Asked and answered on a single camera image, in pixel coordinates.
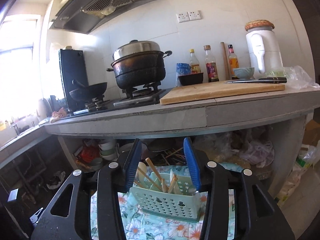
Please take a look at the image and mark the large beige plastic spoon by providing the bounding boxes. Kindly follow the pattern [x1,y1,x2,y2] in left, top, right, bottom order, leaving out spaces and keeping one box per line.
[136,161,147,184]

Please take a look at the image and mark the wooden chopstick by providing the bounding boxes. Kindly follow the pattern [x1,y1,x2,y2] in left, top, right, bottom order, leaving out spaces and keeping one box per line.
[161,178,169,193]
[137,167,162,191]
[145,158,162,181]
[168,174,178,193]

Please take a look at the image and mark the grey kitchen counter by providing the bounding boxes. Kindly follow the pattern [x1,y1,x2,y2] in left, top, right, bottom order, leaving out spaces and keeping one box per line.
[1,88,319,167]

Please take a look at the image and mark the kitchen knife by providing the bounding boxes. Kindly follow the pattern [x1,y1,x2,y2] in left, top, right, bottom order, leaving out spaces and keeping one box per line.
[225,77,287,84]

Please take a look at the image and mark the stacked bowls under counter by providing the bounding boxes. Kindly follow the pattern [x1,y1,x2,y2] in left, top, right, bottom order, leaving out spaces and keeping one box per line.
[98,139,118,161]

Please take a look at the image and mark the mint green utensil holder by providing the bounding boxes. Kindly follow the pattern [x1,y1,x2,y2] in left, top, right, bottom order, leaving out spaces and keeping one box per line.
[130,172,201,222]

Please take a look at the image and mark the floral quilted cloth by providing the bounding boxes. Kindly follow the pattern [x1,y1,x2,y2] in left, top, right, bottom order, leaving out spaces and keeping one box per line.
[90,165,235,239]

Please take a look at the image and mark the wooden cutting board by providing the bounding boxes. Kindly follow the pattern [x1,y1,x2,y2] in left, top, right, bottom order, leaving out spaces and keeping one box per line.
[160,81,285,105]

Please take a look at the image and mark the black wok pan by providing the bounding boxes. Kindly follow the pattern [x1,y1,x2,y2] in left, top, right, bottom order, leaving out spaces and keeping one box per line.
[69,79,107,102]

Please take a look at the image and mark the gas stove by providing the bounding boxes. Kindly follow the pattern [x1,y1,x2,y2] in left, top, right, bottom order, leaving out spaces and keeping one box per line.
[67,82,170,117]

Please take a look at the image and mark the black bowl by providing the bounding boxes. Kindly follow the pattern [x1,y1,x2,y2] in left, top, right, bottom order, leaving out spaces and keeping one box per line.
[178,73,203,86]

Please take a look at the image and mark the white plastic bag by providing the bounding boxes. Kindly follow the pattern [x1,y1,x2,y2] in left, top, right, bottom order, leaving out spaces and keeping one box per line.
[275,141,319,207]

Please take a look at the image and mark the dark vinegar bottle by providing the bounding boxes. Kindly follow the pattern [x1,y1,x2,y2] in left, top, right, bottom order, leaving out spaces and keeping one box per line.
[204,45,219,82]

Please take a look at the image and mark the wooden rolling pin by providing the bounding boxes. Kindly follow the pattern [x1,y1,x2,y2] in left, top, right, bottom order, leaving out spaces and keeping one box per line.
[220,42,231,81]

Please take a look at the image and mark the light blue bowl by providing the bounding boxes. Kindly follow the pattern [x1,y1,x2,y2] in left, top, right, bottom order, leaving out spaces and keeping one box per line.
[233,67,255,80]

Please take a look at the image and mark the black cooking pot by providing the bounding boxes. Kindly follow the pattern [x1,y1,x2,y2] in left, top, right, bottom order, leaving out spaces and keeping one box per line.
[106,40,172,90]

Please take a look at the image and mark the black splash guard panel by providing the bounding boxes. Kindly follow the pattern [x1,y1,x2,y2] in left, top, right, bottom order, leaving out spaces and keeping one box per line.
[59,49,88,112]

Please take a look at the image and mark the orange sauce bottle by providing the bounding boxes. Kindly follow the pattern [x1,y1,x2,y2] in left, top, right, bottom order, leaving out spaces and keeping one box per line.
[228,44,239,80]

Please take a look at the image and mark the white appliance with woven lid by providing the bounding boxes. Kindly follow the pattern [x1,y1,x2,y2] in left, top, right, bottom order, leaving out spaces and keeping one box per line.
[245,20,284,79]

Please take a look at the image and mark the white wall socket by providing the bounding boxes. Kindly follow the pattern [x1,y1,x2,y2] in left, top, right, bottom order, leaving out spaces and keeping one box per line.
[176,10,201,23]

